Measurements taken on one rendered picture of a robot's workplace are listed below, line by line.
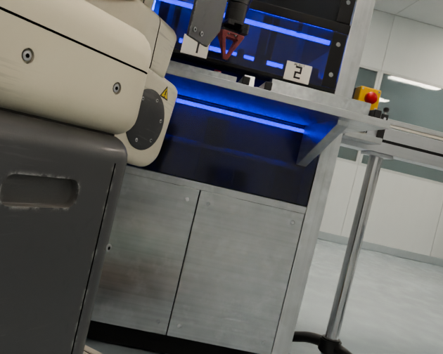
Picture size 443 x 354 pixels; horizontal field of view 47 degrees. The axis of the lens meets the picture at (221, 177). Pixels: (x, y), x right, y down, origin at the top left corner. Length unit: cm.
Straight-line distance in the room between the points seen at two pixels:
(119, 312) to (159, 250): 24
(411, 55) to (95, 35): 656
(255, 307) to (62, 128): 130
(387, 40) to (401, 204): 208
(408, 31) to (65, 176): 664
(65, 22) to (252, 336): 141
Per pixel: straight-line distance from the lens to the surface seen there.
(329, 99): 132
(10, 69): 46
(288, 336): 179
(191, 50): 166
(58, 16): 49
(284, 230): 169
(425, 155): 195
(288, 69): 169
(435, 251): 719
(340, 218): 662
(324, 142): 147
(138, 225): 166
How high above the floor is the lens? 69
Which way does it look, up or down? 2 degrees down
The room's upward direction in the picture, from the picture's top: 13 degrees clockwise
